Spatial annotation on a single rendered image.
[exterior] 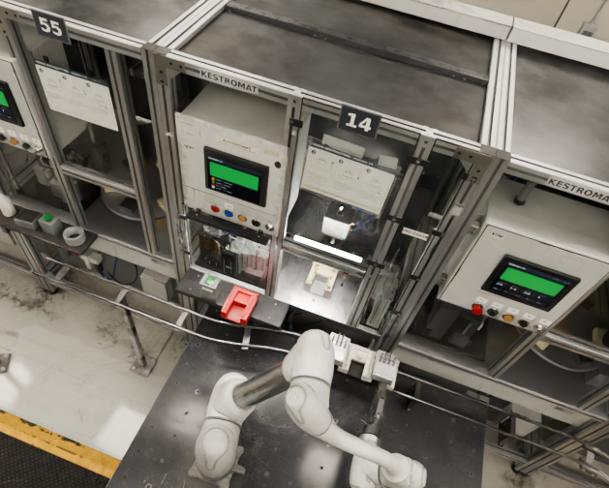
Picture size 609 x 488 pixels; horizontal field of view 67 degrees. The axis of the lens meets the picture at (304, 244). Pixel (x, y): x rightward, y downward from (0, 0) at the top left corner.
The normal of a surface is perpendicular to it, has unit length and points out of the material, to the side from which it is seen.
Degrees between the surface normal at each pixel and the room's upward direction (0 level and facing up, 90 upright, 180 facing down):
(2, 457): 0
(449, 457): 0
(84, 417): 0
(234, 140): 90
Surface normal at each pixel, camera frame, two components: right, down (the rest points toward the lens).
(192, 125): -0.32, 0.71
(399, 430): 0.13, -0.63
